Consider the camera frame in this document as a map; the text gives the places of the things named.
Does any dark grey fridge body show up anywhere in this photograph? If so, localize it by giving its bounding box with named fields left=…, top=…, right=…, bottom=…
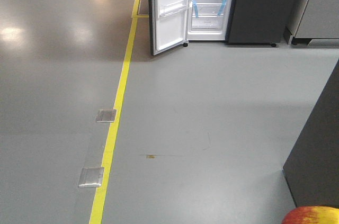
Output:
left=188, top=0, right=295, bottom=47

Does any fridge door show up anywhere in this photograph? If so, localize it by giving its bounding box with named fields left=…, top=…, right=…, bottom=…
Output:
left=148, top=0, right=191, bottom=56

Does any dark grey island cabinet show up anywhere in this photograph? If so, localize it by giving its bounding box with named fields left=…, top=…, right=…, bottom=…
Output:
left=283, top=65, right=338, bottom=208

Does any middle clear door bin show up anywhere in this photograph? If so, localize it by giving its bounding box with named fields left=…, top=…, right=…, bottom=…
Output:
left=158, top=0, right=189, bottom=17

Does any far metal floor plate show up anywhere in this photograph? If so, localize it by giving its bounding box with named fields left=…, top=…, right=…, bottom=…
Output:
left=95, top=109, right=117, bottom=123

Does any metal floor plate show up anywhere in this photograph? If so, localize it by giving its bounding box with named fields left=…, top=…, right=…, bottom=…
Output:
left=95, top=109, right=117, bottom=123
left=78, top=167, right=104, bottom=188

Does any near metal floor plate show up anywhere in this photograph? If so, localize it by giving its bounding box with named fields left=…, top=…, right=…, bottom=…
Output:
left=78, top=167, right=104, bottom=188

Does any red yellow apple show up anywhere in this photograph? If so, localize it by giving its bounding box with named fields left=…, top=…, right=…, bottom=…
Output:
left=282, top=206, right=338, bottom=224

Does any grey cabinet beside fridge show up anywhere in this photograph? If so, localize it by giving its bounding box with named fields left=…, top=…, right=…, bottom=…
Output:
left=283, top=0, right=338, bottom=48

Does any clear crisper drawer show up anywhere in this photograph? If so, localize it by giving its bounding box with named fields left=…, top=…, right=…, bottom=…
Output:
left=191, top=3, right=225, bottom=30

